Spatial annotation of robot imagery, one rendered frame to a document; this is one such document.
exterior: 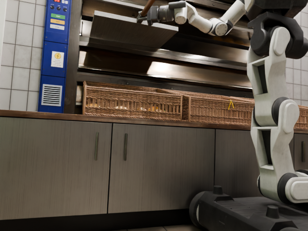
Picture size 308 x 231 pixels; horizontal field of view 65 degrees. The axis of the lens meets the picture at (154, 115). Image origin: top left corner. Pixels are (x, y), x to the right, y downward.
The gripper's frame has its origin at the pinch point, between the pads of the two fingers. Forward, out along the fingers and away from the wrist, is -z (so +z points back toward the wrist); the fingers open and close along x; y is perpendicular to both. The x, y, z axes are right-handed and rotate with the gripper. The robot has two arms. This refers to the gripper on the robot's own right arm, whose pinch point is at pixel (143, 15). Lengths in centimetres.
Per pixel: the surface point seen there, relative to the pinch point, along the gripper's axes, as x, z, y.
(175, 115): -60, 21, -2
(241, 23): 32, 63, -91
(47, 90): -45, -66, 0
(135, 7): 18.6, -13.5, -21.6
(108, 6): 17.6, -31.4, -15.2
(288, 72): -7, 108, -122
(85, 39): -5, -49, -15
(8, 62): -28, -88, 10
